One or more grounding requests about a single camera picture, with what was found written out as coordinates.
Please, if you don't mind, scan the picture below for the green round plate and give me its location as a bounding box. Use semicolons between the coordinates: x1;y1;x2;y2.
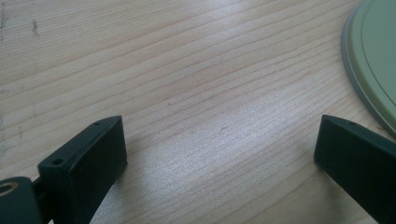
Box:
340;0;396;138

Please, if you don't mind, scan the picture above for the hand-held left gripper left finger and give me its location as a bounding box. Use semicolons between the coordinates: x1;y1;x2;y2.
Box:
37;115;129;224

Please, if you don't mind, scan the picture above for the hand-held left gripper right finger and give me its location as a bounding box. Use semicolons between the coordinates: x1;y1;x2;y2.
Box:
313;114;396;224

